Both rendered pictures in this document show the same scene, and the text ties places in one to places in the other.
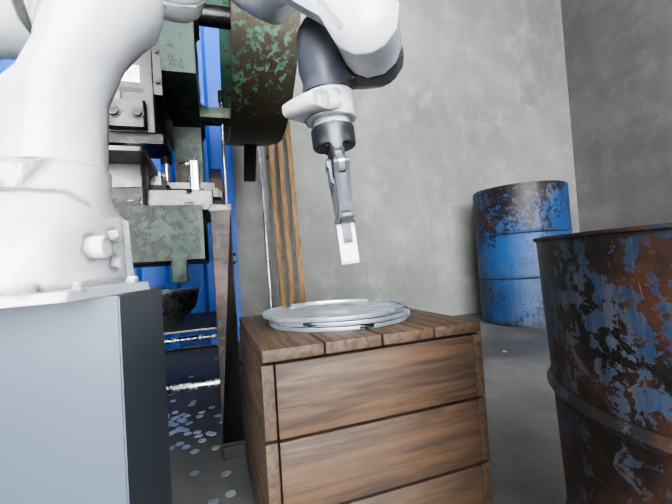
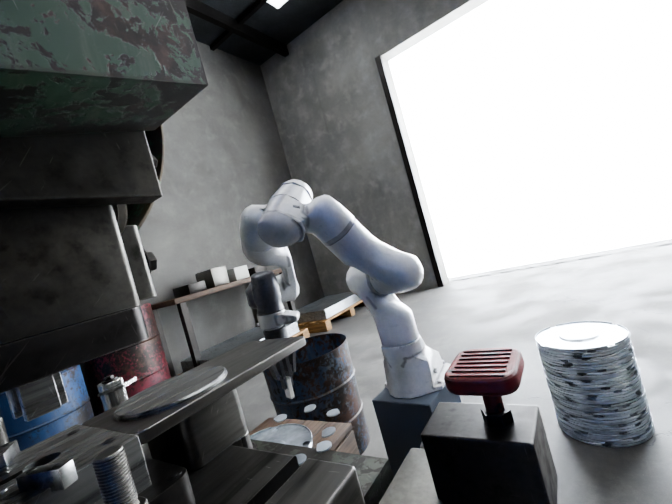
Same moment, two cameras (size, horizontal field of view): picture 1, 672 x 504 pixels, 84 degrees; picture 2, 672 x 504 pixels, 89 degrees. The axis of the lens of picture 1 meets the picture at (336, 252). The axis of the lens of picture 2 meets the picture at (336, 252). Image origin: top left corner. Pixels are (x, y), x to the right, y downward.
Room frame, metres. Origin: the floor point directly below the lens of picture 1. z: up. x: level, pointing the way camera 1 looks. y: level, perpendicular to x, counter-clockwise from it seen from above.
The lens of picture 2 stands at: (1.10, 1.04, 0.89)
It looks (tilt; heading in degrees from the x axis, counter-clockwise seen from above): 0 degrees down; 233
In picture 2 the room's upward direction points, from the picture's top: 16 degrees counter-clockwise
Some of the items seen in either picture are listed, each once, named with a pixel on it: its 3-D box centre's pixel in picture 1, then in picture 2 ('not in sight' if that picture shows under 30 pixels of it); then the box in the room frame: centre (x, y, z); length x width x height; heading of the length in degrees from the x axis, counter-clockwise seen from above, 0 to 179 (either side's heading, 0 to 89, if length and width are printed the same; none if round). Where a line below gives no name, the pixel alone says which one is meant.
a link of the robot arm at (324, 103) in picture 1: (319, 108); (280, 317); (0.61, 0.01, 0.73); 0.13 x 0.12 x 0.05; 95
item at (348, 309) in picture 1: (333, 309); (264, 452); (0.78, 0.01, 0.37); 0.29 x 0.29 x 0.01
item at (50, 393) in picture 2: not in sight; (37, 391); (1.15, 0.61, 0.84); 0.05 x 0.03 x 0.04; 108
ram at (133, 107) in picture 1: (129, 88); (22, 182); (1.12, 0.60, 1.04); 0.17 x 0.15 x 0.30; 18
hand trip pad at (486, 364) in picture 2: not in sight; (493, 401); (0.83, 0.85, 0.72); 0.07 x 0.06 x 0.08; 18
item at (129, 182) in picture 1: (124, 182); (221, 419); (0.99, 0.56, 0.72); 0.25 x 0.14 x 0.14; 18
